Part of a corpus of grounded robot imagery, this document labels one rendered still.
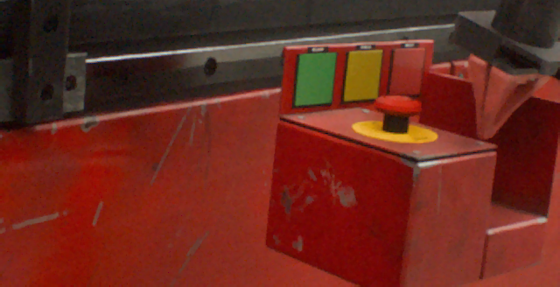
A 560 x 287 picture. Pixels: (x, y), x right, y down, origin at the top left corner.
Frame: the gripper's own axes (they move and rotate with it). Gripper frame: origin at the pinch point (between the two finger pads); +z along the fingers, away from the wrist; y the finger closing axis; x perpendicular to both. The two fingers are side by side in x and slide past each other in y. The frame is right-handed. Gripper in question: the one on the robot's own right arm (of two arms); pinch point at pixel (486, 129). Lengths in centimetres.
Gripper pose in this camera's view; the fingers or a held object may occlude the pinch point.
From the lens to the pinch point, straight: 106.1
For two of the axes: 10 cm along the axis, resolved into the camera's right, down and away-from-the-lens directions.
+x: -7.2, 0.9, -6.9
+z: -2.7, 8.8, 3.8
